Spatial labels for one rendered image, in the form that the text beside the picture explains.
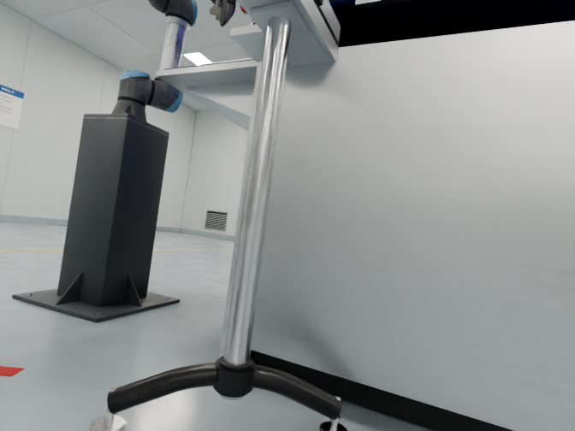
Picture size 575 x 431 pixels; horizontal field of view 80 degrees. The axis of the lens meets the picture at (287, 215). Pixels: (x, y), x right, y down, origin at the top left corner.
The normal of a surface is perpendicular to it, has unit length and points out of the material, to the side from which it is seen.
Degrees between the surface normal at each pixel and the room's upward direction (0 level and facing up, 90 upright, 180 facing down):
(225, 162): 90
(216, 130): 90
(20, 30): 90
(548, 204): 90
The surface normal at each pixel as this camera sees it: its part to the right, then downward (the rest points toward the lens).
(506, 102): -0.42, -0.08
